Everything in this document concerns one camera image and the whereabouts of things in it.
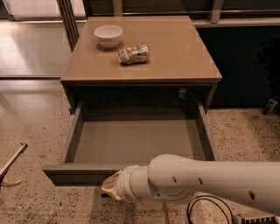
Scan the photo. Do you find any metal chair leg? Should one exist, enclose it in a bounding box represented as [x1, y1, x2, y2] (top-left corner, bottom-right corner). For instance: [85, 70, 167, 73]
[0, 143, 28, 181]

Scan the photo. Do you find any black cable loop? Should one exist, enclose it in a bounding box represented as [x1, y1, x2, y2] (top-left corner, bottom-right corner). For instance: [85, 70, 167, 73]
[186, 194, 235, 224]

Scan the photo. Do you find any white ceramic bowl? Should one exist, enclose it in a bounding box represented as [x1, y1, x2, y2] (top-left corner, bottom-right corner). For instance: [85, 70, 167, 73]
[94, 25, 123, 49]

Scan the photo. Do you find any crushed drink can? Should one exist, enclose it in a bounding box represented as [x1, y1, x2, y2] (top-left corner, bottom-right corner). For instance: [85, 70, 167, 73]
[118, 45, 150, 65]

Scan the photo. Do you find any metal railing frame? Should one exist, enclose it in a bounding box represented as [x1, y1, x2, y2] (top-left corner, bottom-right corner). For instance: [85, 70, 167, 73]
[55, 0, 280, 51]

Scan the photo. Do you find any yellow curved foot piece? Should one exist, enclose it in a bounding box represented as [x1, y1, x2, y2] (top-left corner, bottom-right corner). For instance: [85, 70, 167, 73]
[1, 179, 23, 187]

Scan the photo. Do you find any grey top drawer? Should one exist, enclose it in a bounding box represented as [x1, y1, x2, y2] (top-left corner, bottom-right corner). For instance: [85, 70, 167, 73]
[43, 103, 218, 186]

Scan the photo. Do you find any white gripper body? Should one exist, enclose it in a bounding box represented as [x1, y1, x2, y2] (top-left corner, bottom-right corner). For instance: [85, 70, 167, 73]
[115, 165, 151, 203]

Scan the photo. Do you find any brown drawer cabinet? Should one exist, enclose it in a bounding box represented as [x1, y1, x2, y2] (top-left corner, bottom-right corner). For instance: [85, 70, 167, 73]
[61, 16, 222, 110]

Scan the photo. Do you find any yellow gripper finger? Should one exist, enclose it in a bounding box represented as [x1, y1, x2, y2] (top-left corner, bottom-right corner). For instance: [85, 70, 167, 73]
[101, 170, 123, 200]

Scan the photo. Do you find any grey power strip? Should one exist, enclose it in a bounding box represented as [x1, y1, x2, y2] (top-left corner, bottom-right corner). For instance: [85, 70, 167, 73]
[234, 214, 279, 224]

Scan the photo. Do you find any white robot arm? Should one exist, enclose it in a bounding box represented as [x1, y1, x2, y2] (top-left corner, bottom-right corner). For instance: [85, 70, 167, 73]
[101, 154, 280, 216]

